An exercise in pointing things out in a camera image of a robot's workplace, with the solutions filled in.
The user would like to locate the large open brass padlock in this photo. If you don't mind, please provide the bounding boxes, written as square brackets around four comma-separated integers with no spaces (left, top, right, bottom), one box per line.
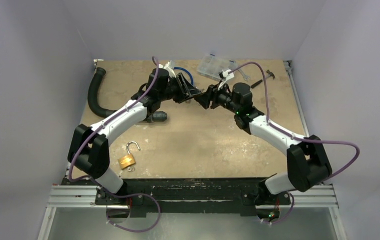
[118,141,141,173]

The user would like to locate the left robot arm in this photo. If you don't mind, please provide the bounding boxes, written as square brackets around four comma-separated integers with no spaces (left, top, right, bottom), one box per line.
[67,68,201,205]

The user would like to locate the blue cable lock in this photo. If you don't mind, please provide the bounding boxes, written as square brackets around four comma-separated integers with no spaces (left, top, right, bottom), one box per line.
[173,66,194,85]

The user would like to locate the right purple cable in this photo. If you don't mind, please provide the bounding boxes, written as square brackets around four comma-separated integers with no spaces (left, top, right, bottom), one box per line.
[223,61,361,226]

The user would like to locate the clear plastic organizer box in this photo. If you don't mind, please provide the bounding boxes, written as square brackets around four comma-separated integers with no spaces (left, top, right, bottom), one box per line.
[197,54,237,82]

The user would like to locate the small brass padlock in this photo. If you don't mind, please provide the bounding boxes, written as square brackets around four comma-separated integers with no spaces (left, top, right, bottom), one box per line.
[194,92,204,100]

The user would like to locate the aluminium frame rail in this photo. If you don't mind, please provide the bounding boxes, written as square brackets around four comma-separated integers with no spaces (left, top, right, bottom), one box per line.
[37,185,347,240]

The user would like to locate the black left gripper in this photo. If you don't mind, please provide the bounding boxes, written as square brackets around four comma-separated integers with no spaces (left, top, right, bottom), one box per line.
[158,73,200,104]

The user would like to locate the purple cable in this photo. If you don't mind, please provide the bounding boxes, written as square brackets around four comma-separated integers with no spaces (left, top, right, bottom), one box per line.
[68,56,177,233]
[223,61,361,226]

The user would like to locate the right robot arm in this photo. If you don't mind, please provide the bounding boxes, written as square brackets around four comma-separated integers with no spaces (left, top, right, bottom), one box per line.
[195,82,333,204]

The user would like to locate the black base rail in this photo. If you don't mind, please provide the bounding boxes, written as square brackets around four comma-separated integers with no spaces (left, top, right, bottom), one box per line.
[96,177,291,218]

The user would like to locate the small black-handled hammer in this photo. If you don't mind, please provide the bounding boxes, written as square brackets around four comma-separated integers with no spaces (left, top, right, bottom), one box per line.
[251,70,275,89]

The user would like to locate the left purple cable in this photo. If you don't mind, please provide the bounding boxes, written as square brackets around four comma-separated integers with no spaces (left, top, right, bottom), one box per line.
[68,56,177,233]

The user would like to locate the silver open-end wrench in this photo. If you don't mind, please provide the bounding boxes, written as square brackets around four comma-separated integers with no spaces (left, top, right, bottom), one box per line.
[238,68,251,82]

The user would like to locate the black corrugated drain hose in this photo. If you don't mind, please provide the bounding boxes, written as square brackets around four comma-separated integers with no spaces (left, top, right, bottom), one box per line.
[87,67,169,124]

